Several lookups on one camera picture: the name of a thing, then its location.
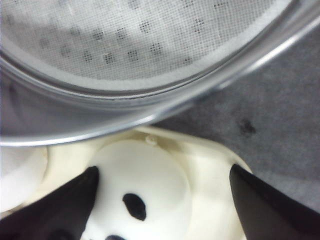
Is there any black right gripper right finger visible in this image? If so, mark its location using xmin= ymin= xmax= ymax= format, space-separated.
xmin=229 ymin=164 xmax=320 ymax=240

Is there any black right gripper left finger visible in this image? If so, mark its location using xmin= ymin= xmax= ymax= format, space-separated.
xmin=0 ymin=166 xmax=99 ymax=240

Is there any panda bun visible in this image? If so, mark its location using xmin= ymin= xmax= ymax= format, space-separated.
xmin=82 ymin=140 xmax=192 ymax=240
xmin=0 ymin=147 xmax=48 ymax=213

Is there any cream rectangular plastic tray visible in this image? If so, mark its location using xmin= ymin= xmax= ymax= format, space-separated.
xmin=0 ymin=126 xmax=253 ymax=240

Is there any stainless steel steamer pot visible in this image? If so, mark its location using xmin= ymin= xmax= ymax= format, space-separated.
xmin=0 ymin=0 xmax=320 ymax=147

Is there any white steamer cloth liner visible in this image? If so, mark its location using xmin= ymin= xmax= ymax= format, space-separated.
xmin=0 ymin=0 xmax=290 ymax=91

